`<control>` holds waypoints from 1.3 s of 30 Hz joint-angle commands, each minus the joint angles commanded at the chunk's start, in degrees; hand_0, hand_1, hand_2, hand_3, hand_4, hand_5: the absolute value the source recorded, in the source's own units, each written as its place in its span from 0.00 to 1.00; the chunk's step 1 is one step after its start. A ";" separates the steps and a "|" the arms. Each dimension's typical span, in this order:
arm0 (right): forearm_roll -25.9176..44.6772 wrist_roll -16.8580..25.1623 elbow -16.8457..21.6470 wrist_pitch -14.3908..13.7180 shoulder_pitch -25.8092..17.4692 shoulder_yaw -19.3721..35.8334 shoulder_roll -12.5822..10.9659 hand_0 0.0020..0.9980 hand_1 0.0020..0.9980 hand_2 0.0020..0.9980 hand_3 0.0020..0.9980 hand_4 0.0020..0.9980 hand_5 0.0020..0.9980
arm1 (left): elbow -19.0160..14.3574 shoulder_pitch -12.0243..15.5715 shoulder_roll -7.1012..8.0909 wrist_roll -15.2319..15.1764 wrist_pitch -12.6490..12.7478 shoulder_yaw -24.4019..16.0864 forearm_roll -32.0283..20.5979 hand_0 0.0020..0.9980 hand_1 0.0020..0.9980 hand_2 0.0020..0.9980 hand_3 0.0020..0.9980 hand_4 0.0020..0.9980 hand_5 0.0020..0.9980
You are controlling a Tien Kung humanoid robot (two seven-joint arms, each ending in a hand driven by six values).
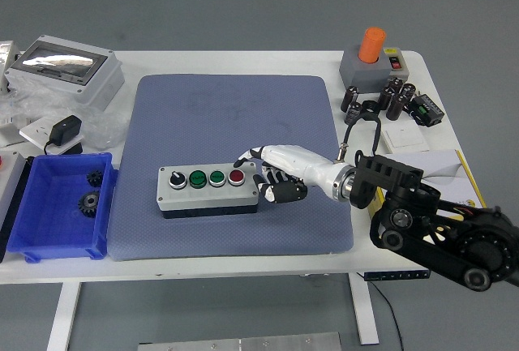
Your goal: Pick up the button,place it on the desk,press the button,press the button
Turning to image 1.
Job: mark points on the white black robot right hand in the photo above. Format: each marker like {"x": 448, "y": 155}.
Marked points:
{"x": 300, "y": 162}

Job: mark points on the grey four-button control box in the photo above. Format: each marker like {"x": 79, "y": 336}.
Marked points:
{"x": 202, "y": 197}

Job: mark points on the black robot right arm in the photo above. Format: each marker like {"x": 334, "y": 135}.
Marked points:
{"x": 405, "y": 205}

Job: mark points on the black capacitor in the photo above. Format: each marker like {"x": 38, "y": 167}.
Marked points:
{"x": 353, "y": 112}
{"x": 396, "y": 108}
{"x": 408, "y": 92}
{"x": 395, "y": 83}
{"x": 385, "y": 99}
{"x": 349, "y": 99}

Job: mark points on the grey block holder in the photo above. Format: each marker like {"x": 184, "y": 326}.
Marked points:
{"x": 357, "y": 75}

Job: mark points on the grey-blue table mat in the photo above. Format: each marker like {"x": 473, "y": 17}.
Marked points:
{"x": 194, "y": 116}

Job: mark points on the orange cylinder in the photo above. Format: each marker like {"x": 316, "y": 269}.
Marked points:
{"x": 371, "y": 45}

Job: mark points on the black module with green terminal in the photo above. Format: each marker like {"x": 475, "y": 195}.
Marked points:
{"x": 427, "y": 108}

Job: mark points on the white yellow cardboard box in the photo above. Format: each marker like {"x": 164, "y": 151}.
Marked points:
{"x": 446, "y": 168}

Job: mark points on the black table control panel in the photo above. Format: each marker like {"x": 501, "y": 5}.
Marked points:
{"x": 397, "y": 276}

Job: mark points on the white table leg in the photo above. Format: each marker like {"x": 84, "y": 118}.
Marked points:
{"x": 63, "y": 318}
{"x": 365, "y": 318}

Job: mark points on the grey metal plate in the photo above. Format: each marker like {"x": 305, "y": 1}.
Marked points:
{"x": 239, "y": 343}

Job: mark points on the clear plastic bag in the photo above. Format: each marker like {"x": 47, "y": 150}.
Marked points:
{"x": 101, "y": 128}

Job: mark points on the small black gear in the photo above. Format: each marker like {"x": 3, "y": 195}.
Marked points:
{"x": 94, "y": 178}

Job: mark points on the large black gear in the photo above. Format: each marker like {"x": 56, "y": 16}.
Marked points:
{"x": 88, "y": 204}

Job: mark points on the black power adapter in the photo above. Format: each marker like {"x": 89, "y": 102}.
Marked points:
{"x": 65, "y": 129}

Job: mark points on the blue plastic bin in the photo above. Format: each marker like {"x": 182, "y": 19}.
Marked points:
{"x": 48, "y": 221}

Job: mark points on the white wall switch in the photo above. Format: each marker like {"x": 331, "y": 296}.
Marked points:
{"x": 405, "y": 137}

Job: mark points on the grey red-black switch box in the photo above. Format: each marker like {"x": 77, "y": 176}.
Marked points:
{"x": 399, "y": 65}

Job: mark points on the grey enclosure with clear lid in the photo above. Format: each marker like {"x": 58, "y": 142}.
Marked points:
{"x": 69, "y": 79}

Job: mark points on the white wall socket plate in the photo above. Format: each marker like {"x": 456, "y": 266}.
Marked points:
{"x": 36, "y": 130}

